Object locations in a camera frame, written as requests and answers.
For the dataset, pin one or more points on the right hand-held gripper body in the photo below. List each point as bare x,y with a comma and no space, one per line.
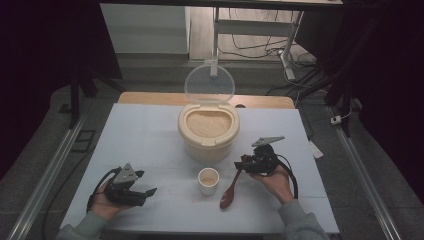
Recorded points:
265,160

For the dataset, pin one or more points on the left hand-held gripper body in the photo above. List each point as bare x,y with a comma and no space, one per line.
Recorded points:
123,195

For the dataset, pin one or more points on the brown wooden spoon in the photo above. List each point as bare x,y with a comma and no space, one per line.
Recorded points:
227,199

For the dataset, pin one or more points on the white cup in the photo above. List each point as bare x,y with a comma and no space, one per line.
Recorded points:
208,183

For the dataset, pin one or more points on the cream plastic rice container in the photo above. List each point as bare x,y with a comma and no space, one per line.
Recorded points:
208,146

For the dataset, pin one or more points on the uncooked rice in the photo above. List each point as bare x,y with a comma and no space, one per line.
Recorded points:
209,124

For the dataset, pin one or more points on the person's left hand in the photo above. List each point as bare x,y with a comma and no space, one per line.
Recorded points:
106,208

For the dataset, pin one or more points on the person's right hand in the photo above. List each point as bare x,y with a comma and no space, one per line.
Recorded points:
276,185

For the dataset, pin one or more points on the white table cover sheet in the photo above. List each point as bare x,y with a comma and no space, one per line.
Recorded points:
150,143

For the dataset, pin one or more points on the white paper tag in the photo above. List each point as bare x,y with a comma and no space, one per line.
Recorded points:
316,150

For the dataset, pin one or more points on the small white box device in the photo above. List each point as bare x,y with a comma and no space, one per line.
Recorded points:
335,120

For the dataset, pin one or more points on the clear round container lid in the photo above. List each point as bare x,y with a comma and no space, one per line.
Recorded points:
210,83

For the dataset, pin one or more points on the white cabinet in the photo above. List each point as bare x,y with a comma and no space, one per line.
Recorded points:
146,30

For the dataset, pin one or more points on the dark curtain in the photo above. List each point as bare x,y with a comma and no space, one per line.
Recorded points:
393,83
40,66

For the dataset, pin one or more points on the aluminium frame rail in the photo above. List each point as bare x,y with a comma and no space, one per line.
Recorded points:
363,183
46,180

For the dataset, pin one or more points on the white desk frame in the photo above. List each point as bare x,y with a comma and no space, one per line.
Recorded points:
253,28

